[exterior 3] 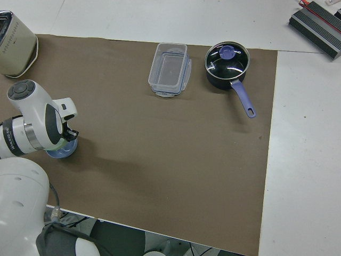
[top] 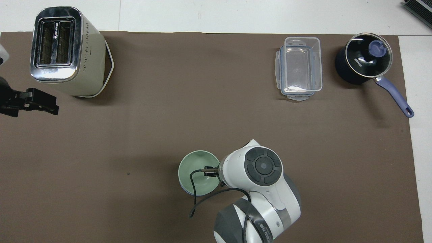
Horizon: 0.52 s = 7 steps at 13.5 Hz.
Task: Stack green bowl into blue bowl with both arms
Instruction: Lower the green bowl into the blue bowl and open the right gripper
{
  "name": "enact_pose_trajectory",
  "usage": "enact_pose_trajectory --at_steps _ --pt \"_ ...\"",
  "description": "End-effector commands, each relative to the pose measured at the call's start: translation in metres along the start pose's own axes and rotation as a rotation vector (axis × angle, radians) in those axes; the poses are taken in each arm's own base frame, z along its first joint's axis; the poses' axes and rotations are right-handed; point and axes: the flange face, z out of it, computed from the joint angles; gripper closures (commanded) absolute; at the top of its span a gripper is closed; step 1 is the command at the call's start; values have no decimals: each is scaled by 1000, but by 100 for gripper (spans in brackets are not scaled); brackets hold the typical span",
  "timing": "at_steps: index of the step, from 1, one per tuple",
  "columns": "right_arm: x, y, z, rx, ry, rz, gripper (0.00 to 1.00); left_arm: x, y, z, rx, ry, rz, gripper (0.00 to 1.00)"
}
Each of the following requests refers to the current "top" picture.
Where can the green bowl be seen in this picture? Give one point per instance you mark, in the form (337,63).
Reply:
(195,165)

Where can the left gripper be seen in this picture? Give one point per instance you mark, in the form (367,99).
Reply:
(7,99)

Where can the clear plastic container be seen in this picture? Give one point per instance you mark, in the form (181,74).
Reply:
(300,65)

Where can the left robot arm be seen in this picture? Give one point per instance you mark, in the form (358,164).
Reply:
(2,54)

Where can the cream and chrome toaster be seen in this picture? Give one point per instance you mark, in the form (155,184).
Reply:
(64,50)

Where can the glass lid with purple knob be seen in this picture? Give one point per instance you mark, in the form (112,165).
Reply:
(368,55)

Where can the dark grey ribbed box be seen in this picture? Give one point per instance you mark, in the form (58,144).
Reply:
(420,7)

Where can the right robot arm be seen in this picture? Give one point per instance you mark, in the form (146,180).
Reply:
(263,189)

